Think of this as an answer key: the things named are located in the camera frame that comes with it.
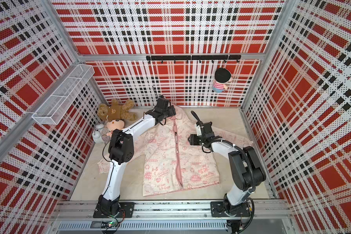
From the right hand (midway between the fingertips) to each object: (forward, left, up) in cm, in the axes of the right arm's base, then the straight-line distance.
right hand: (193, 138), depth 94 cm
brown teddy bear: (+23, +58, +2) cm, 62 cm away
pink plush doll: (+10, +57, +2) cm, 57 cm away
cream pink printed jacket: (-9, +8, -7) cm, 14 cm away
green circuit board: (-46, +41, -4) cm, 61 cm away
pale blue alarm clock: (+1, +61, +5) cm, 61 cm away
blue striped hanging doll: (+31, -19, +26) cm, 45 cm away
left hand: (+20, +14, +7) cm, 25 cm away
